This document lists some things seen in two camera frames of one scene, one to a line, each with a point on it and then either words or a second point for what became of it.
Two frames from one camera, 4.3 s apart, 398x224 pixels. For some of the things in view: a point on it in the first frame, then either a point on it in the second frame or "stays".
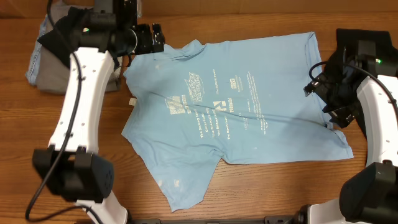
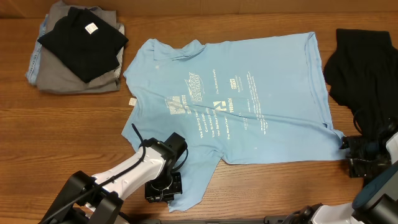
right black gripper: (344, 115) to (360, 169)
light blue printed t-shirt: (250, 101) stays
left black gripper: (158, 39) to (153, 195)
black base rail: (279, 219) stays
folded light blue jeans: (31, 74) stays
